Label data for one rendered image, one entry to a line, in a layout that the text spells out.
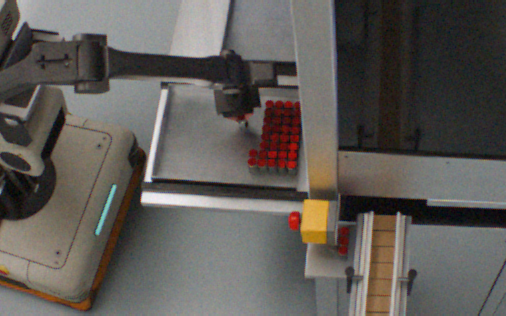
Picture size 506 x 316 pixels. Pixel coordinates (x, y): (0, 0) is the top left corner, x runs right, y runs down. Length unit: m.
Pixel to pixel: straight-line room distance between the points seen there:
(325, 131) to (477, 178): 0.35
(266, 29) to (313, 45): 0.87
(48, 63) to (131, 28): 1.92
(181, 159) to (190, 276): 0.89
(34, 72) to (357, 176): 0.68
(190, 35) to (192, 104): 0.22
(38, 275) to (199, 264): 0.57
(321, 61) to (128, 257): 1.68
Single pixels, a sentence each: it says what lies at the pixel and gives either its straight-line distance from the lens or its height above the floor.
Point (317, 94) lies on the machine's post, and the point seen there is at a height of 1.41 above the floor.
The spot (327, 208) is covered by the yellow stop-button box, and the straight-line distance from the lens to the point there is 1.80.
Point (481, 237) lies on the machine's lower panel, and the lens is 2.03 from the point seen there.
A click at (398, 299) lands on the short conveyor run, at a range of 1.83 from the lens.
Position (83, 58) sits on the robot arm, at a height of 1.45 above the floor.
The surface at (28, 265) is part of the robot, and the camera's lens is 2.73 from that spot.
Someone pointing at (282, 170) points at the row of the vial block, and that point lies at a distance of 1.98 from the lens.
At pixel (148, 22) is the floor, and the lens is 3.45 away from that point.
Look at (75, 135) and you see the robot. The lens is 2.89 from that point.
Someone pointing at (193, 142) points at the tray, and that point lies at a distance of 2.07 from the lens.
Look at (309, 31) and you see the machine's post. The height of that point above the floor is 1.59.
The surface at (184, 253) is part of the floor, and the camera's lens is 2.92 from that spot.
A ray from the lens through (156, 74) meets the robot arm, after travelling 1.66.
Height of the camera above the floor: 2.66
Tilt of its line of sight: 61 degrees down
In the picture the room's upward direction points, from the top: 11 degrees counter-clockwise
